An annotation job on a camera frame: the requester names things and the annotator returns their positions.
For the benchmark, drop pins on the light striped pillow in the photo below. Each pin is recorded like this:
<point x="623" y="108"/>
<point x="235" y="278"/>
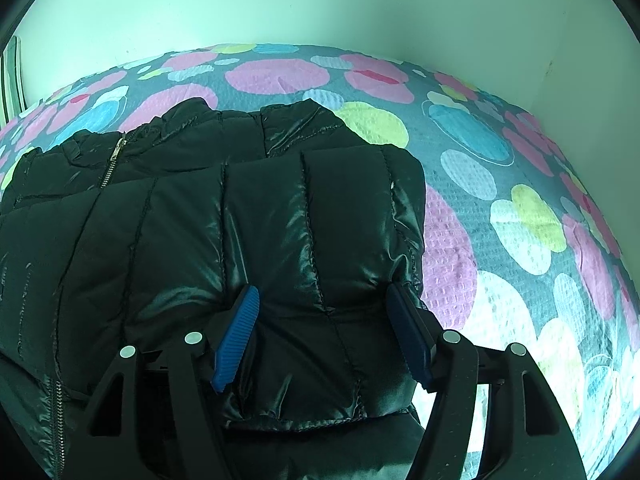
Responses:
<point x="11" y="80"/>

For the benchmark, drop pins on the dotted colourful bedspread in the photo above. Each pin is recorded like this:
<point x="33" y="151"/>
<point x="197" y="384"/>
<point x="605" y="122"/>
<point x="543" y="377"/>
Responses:
<point x="500" y="210"/>

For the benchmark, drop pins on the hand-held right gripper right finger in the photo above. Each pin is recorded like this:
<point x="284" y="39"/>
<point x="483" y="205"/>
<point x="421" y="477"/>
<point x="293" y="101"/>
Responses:
<point x="410" y="342"/>

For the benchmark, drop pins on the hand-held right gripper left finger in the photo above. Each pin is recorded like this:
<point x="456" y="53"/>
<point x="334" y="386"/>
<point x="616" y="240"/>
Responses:
<point x="235" y="340"/>

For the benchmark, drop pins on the black puffer jacket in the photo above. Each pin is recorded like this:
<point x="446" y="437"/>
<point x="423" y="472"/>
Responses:
<point x="200" y="235"/>

